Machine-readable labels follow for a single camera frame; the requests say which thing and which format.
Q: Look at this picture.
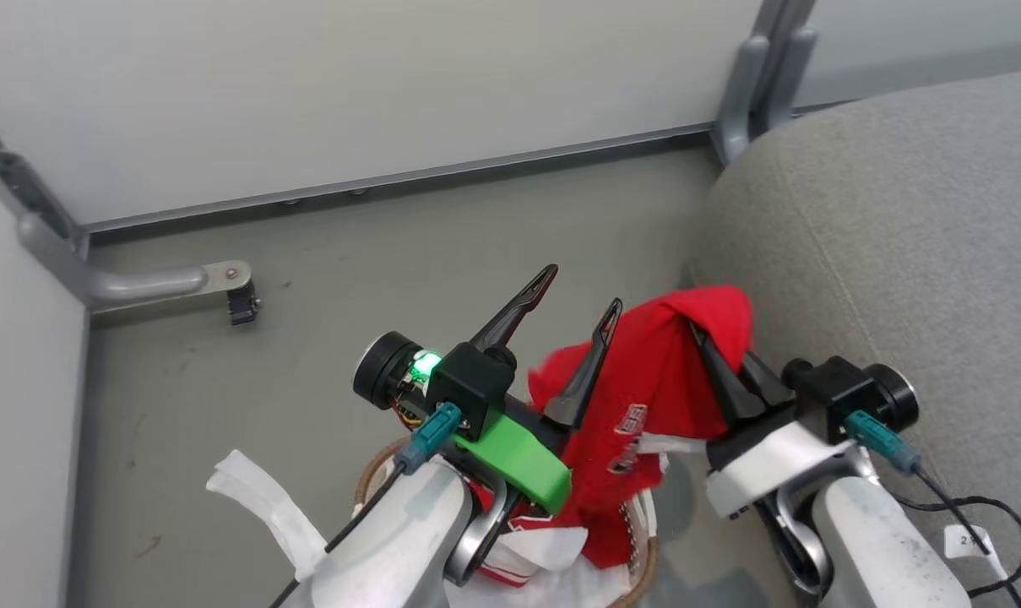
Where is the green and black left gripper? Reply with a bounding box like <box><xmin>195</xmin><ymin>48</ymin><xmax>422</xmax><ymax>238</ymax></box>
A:
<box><xmin>453</xmin><ymin>263</ymin><xmax>624</xmax><ymax>517</ymax></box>

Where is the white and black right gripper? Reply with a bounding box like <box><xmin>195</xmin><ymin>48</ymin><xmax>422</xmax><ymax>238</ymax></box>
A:
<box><xmin>689</xmin><ymin>321</ymin><xmax>859</xmax><ymax>519</ymax></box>

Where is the red garment with printed patch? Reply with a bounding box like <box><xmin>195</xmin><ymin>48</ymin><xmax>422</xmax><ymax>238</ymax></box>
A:
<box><xmin>476</xmin><ymin>285</ymin><xmax>754</xmax><ymax>570</ymax></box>

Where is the grey fabric sofa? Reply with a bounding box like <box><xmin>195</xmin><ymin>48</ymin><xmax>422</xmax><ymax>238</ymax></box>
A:
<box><xmin>682</xmin><ymin>66</ymin><xmax>1021</xmax><ymax>608</ymax></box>

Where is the small black floor clamp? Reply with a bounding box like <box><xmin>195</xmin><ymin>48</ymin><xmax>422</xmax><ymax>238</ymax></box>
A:
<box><xmin>226</xmin><ymin>282</ymin><xmax>261</xmax><ymax>327</ymax></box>

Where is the white cloth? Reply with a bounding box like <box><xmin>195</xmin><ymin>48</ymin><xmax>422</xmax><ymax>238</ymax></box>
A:
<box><xmin>205</xmin><ymin>449</ymin><xmax>639</xmax><ymax>608</ymax></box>

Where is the black right cable, teal plug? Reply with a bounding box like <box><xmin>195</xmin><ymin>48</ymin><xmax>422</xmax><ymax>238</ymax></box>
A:
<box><xmin>844</xmin><ymin>410</ymin><xmax>1021</xmax><ymax>608</ymax></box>

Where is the black cable, teal plug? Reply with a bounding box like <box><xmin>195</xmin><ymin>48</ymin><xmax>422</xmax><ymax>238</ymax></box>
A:
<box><xmin>844</xmin><ymin>410</ymin><xmax>1021</xmax><ymax>608</ymax></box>
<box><xmin>267</xmin><ymin>401</ymin><xmax>464</xmax><ymax>608</ymax></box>

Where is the black left cable, teal plug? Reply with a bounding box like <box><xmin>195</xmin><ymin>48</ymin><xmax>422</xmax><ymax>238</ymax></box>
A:
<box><xmin>267</xmin><ymin>401</ymin><xmax>464</xmax><ymax>608</ymax></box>

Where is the grey partition base rail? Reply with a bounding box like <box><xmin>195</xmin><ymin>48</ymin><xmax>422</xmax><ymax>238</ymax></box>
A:
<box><xmin>78</xmin><ymin>121</ymin><xmax>724</xmax><ymax>247</ymax></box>

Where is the white cable label tag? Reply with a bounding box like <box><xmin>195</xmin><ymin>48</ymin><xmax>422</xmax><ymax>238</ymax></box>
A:
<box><xmin>943</xmin><ymin>524</ymin><xmax>998</xmax><ymax>561</ymax></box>

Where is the grey metal partition post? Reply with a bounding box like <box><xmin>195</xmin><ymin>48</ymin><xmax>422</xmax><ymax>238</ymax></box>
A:
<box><xmin>711</xmin><ymin>0</ymin><xmax>820</xmax><ymax>166</ymax></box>

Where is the grey metal partition foot bracket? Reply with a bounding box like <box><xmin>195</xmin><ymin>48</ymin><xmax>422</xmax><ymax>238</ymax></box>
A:
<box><xmin>0</xmin><ymin>101</ymin><xmax>254</xmax><ymax>315</ymax></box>

